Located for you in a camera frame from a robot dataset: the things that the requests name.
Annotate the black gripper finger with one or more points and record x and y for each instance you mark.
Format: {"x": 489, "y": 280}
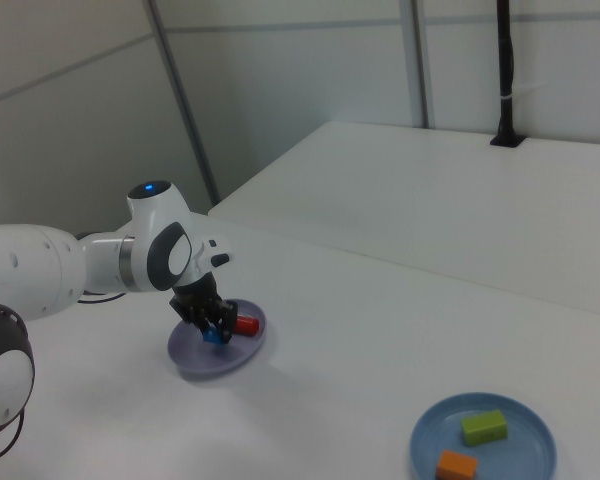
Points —
{"x": 202, "y": 320}
{"x": 227, "y": 317}

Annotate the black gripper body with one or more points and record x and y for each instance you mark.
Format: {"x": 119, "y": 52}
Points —
{"x": 195, "y": 297}

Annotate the blue cube block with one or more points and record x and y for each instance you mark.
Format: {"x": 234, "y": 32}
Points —
{"x": 211, "y": 337}

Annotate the red cylinder block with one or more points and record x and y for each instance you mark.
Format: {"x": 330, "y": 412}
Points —
{"x": 246, "y": 326}

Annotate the orange rectangular block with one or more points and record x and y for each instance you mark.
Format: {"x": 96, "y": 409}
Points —
{"x": 457, "y": 465}

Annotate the green rectangular block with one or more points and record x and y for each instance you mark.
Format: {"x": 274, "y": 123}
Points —
{"x": 484, "y": 427}

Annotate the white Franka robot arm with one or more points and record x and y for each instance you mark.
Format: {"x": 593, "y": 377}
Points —
{"x": 30, "y": 270}

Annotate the purple plate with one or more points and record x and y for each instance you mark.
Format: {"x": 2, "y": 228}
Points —
{"x": 205, "y": 357}

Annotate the blue plate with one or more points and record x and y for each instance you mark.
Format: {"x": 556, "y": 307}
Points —
{"x": 425, "y": 435}

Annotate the grey partition post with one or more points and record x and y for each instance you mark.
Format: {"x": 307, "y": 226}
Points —
{"x": 180, "y": 95}

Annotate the black camera pole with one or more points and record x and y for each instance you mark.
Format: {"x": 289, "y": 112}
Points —
{"x": 505, "y": 75}

